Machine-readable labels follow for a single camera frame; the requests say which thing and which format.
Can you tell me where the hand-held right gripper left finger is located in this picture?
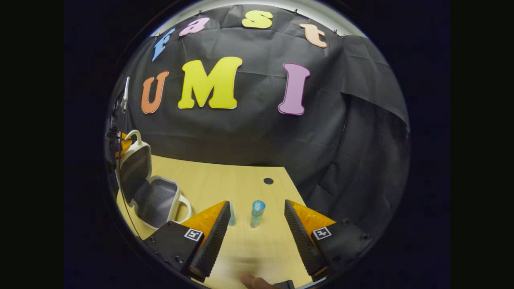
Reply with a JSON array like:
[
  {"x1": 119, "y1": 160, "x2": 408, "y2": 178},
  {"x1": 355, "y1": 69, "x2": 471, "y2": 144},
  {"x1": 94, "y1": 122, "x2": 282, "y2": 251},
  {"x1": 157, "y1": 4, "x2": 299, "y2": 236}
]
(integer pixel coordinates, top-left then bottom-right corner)
[{"x1": 144, "y1": 201, "x2": 232, "y2": 283}]

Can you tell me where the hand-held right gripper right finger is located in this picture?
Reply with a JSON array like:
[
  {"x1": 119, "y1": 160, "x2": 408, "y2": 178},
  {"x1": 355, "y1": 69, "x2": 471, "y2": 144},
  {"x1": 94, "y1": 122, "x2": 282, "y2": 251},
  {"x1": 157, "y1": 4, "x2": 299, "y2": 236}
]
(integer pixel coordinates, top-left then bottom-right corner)
[{"x1": 284, "y1": 199, "x2": 376, "y2": 281}]

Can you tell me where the blue capped clear bottle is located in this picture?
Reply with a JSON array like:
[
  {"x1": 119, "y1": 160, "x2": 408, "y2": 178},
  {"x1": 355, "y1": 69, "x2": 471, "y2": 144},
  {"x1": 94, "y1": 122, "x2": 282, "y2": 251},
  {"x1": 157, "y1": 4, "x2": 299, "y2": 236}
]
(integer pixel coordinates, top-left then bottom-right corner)
[{"x1": 250, "y1": 200, "x2": 266, "y2": 229}]

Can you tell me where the white suitcase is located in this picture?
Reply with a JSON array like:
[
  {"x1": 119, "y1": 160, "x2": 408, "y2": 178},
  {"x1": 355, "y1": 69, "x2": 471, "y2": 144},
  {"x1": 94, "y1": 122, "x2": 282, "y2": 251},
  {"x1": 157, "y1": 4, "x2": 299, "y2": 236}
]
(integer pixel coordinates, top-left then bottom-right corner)
[{"x1": 116, "y1": 130, "x2": 192, "y2": 231}]

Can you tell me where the black backdrop cloth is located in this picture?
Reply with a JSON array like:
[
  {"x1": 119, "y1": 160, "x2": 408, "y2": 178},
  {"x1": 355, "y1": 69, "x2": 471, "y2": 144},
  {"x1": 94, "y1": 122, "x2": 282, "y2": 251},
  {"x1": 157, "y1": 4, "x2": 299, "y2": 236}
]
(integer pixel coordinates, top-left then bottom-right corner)
[{"x1": 105, "y1": 4, "x2": 410, "y2": 241}]

